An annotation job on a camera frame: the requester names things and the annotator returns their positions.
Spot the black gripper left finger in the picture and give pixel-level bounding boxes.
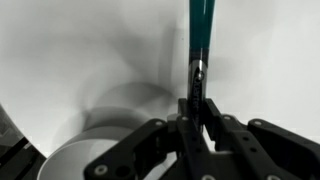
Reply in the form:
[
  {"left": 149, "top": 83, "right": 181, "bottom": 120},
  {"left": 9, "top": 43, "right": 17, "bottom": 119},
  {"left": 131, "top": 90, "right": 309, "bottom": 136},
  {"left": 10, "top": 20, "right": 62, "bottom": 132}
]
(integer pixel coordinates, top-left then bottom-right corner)
[{"left": 83, "top": 99, "right": 210, "bottom": 180}]

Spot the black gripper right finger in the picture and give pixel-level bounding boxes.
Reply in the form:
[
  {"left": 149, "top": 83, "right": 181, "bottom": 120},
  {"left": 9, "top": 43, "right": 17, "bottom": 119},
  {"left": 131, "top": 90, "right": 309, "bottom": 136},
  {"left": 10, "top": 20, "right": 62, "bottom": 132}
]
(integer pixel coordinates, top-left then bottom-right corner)
[{"left": 203, "top": 99, "right": 320, "bottom": 180}]

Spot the teal marker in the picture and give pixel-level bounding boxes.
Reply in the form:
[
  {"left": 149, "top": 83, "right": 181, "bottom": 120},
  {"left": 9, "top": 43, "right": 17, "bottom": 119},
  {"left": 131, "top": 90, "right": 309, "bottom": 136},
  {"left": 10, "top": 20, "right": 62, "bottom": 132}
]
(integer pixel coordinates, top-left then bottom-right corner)
[{"left": 188, "top": 0, "right": 216, "bottom": 131}]

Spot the white bowl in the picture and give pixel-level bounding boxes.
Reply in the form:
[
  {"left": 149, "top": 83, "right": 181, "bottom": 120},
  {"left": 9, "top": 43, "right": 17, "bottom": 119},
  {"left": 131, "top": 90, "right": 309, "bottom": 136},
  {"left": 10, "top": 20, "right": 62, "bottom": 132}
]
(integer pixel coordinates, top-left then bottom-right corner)
[{"left": 36, "top": 107, "right": 151, "bottom": 180}]

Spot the black rod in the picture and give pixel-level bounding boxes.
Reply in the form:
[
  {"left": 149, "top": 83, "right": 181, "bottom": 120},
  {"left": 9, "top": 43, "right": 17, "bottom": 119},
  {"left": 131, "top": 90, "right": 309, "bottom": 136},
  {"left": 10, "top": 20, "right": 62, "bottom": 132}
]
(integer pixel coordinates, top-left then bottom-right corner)
[{"left": 0, "top": 137, "right": 29, "bottom": 168}]

